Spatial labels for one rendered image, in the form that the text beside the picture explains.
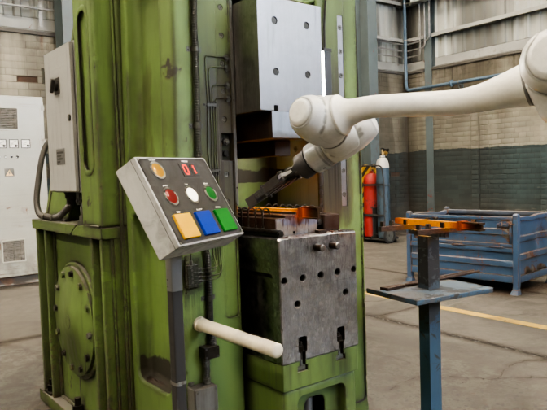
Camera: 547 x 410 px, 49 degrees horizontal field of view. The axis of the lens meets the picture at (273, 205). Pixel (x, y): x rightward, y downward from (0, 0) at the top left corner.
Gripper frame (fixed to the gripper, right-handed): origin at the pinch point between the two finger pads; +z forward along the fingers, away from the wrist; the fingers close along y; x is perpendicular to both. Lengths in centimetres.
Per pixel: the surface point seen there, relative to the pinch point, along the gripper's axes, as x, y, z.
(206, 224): -0.6, -11.5, 12.5
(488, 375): -113, 184, 19
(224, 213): 1.8, 0.3, 12.5
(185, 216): 2.6, -19.4, 12.5
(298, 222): -6.0, 45.0, 12.4
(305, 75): 40, 51, -17
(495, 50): 191, 913, -66
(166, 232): -0.1, -26.9, 15.0
